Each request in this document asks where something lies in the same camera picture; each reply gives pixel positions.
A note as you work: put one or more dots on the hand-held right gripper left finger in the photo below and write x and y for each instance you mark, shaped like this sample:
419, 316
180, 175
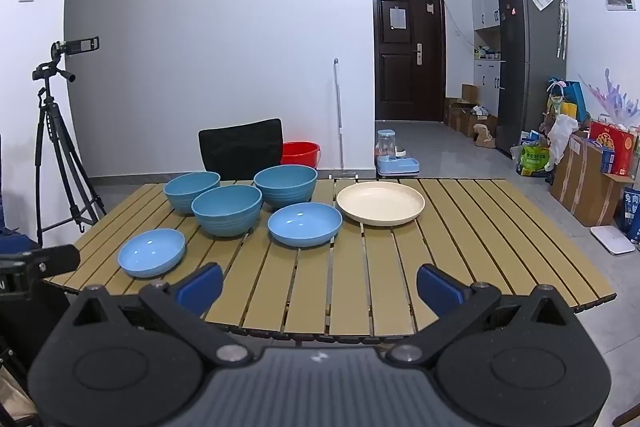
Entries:
200, 289

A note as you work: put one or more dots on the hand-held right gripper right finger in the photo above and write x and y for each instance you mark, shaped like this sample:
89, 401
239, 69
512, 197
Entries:
440, 289

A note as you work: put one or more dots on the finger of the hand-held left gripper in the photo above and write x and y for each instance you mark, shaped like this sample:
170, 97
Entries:
57, 259

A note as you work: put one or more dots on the blue plate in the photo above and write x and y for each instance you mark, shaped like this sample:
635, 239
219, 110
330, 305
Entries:
150, 254
305, 224

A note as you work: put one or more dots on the blue ribbed bowl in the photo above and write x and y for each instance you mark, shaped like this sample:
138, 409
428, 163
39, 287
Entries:
227, 214
285, 188
190, 191

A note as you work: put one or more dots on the cream plate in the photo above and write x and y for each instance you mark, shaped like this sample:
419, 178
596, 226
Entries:
380, 202

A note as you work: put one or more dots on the blue pet water feeder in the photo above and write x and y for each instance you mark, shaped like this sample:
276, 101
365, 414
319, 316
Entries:
395, 164

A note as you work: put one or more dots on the black folding chair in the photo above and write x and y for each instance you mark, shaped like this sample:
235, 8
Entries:
240, 147

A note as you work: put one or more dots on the green bag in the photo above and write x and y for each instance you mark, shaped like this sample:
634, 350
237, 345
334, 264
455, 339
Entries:
534, 161

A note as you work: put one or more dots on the tan pet scratcher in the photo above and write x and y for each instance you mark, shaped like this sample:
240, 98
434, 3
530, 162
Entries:
482, 136

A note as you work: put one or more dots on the red plastic bucket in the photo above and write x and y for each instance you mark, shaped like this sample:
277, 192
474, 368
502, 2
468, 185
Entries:
300, 154

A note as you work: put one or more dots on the low cardboard box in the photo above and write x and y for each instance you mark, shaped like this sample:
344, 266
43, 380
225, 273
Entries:
459, 117

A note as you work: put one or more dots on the large cardboard box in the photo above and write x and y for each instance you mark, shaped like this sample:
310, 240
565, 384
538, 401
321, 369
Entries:
582, 187

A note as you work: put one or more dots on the white bathroom scale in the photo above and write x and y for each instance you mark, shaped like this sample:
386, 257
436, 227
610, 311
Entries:
612, 241

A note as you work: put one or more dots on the small open cardboard box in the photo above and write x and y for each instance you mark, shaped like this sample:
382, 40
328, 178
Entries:
469, 94

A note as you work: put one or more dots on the white plastic bag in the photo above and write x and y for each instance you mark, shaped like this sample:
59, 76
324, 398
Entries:
562, 134

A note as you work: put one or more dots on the dark blue pet food bag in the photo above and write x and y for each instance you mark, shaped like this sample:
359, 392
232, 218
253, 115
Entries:
632, 214

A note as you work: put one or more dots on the white mop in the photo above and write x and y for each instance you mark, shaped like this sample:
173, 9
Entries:
339, 107

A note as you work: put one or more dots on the white base cabinet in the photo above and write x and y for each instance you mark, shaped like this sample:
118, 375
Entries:
486, 84

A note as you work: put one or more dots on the dark brown door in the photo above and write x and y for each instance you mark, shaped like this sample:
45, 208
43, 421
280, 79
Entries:
400, 77

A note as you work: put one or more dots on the red gift box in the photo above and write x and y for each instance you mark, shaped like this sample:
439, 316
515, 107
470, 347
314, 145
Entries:
612, 147

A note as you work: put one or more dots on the brown wooden stool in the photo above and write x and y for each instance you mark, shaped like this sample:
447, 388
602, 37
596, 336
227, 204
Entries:
631, 416

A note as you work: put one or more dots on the blue gift bag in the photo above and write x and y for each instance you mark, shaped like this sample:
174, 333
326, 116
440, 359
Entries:
577, 97

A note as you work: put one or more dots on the silver door lock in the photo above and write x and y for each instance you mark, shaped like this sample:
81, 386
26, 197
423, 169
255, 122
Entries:
418, 53

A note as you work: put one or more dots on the grey refrigerator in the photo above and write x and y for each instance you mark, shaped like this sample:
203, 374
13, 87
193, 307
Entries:
525, 67

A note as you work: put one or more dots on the purple paper decoration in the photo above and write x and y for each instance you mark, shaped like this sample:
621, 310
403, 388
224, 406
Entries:
612, 99

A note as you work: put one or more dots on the white paper sheet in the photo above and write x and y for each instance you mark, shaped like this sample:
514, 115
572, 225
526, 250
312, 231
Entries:
398, 17

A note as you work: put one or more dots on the black camera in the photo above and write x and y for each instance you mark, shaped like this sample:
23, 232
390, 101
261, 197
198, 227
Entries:
77, 46

